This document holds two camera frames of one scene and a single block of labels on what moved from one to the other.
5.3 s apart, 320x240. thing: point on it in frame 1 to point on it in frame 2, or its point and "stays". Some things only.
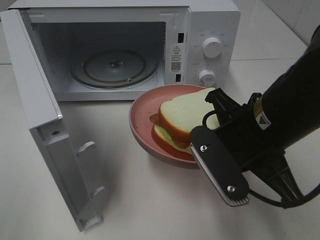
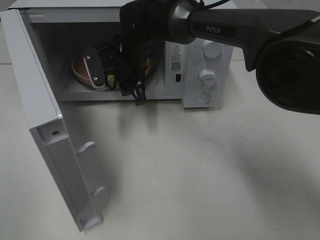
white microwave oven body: [109, 50] stays
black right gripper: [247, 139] to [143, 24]
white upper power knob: [212, 47] stays
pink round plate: [148, 104] to [80, 70]
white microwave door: [66, 158] stays
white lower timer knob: [207, 78] stays
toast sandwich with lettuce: [176, 119] to [111, 77]
